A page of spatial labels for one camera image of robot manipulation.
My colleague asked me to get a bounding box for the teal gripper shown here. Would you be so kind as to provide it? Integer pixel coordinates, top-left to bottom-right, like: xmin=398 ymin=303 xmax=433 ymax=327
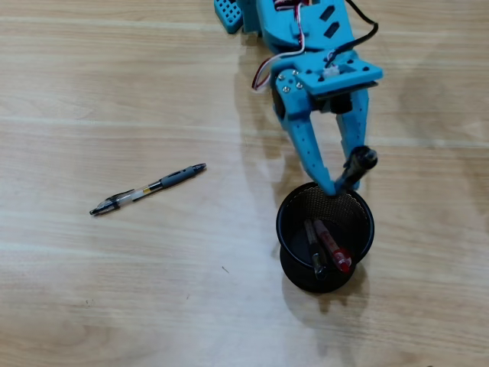
xmin=268 ymin=48 xmax=371 ymax=196

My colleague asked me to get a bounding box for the black pen with silver tip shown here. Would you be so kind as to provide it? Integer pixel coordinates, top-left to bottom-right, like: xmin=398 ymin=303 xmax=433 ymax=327
xmin=335 ymin=146 xmax=379 ymax=196

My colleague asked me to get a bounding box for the red gel pen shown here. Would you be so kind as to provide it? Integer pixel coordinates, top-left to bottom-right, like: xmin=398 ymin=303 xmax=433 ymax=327
xmin=313 ymin=218 xmax=353 ymax=274

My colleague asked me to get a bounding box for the clear pen with black cap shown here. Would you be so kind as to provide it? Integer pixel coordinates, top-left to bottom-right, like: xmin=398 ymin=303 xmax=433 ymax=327
xmin=304 ymin=218 xmax=329 ymax=280

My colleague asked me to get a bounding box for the clear pen with grey grip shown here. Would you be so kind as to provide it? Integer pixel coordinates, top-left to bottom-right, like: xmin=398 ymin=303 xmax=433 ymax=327
xmin=89 ymin=163 xmax=208 ymax=217

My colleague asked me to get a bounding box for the teal robot base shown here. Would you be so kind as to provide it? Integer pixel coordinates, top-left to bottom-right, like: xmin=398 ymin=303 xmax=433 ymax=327
xmin=213 ymin=0 xmax=264 ymax=37

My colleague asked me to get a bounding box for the black mesh pen holder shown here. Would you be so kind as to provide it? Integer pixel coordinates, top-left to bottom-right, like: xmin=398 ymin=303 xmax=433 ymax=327
xmin=275 ymin=181 xmax=376 ymax=294

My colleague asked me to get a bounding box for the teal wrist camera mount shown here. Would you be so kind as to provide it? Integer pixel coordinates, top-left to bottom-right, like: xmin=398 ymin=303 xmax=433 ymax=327
xmin=295 ymin=57 xmax=384 ymax=115

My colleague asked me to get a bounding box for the white and red servo cable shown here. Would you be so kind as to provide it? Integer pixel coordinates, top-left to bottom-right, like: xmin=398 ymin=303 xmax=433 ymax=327
xmin=251 ymin=0 xmax=311 ymax=93

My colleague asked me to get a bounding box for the black camera cable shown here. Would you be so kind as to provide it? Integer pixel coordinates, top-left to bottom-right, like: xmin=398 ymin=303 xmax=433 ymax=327
xmin=323 ymin=0 xmax=380 ymax=66

